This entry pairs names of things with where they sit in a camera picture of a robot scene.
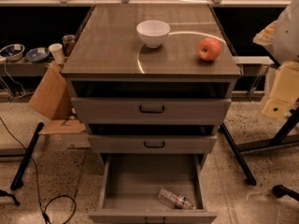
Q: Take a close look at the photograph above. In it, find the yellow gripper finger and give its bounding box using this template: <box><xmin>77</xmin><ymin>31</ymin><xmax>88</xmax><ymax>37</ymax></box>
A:
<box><xmin>262</xmin><ymin>62</ymin><xmax>299</xmax><ymax>119</ymax></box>

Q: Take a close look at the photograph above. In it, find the clear plastic water bottle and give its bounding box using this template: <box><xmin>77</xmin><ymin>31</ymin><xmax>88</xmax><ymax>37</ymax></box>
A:
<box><xmin>158</xmin><ymin>187</ymin><xmax>195</xmax><ymax>210</ymax></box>

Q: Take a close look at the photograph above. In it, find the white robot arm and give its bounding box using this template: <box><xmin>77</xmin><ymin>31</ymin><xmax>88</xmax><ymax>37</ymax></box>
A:
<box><xmin>253</xmin><ymin>0</ymin><xmax>299</xmax><ymax>119</ymax></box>

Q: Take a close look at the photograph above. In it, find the grey drawer cabinet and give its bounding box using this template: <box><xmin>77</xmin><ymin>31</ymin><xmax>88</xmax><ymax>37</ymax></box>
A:
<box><xmin>61</xmin><ymin>3</ymin><xmax>242</xmax><ymax>161</ymax></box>

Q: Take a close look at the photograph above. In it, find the bottom grey open drawer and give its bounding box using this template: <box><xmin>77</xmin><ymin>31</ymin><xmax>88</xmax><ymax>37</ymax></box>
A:
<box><xmin>90</xmin><ymin>154</ymin><xmax>217</xmax><ymax>224</ymax></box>

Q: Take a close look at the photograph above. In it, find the middle grey drawer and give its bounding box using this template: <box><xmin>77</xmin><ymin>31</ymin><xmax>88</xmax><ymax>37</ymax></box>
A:
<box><xmin>88</xmin><ymin>135</ymin><xmax>217</xmax><ymax>154</ymax></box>

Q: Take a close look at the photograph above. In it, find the top grey drawer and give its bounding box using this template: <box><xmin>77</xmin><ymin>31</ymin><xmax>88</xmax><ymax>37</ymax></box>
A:
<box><xmin>72</xmin><ymin>97</ymin><xmax>231</xmax><ymax>125</ymax></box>

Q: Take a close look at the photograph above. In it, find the red apple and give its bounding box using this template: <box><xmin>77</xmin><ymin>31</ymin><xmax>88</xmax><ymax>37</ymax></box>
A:
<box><xmin>197</xmin><ymin>37</ymin><xmax>221</xmax><ymax>62</ymax></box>

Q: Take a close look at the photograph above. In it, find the white bowl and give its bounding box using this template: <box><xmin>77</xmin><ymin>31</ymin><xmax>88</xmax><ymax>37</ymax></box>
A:
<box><xmin>136</xmin><ymin>21</ymin><xmax>170</xmax><ymax>48</ymax></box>

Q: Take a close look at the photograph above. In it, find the glass jar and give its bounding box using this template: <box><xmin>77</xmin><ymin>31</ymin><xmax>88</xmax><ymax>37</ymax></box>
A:
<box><xmin>62</xmin><ymin>35</ymin><xmax>76</xmax><ymax>55</ymax></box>

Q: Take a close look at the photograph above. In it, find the white paper cup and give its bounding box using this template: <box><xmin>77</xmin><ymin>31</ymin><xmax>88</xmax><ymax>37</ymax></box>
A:
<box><xmin>49</xmin><ymin>43</ymin><xmax>64</xmax><ymax>63</ymax></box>

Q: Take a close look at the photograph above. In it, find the cardboard box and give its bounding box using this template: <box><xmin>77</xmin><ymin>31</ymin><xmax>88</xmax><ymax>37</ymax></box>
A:
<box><xmin>29</xmin><ymin>62</ymin><xmax>85</xmax><ymax>135</ymax></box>

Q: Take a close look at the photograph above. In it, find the blue bowl right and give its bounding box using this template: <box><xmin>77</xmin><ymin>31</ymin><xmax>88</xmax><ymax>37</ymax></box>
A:
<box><xmin>25</xmin><ymin>48</ymin><xmax>50</xmax><ymax>63</ymax></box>

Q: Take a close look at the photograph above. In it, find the blue bowl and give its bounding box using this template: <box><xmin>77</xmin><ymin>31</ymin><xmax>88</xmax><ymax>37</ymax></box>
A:
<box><xmin>25</xmin><ymin>48</ymin><xmax>50</xmax><ymax>63</ymax></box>
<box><xmin>0</xmin><ymin>44</ymin><xmax>25</xmax><ymax>62</ymax></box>

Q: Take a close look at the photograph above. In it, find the blue bowl left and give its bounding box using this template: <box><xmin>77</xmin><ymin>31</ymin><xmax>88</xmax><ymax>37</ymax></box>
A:
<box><xmin>0</xmin><ymin>44</ymin><xmax>25</xmax><ymax>62</ymax></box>

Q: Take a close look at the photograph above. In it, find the black stand leg left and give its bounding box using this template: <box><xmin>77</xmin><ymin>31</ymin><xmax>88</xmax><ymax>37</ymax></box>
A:
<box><xmin>10</xmin><ymin>122</ymin><xmax>44</xmax><ymax>190</ymax></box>

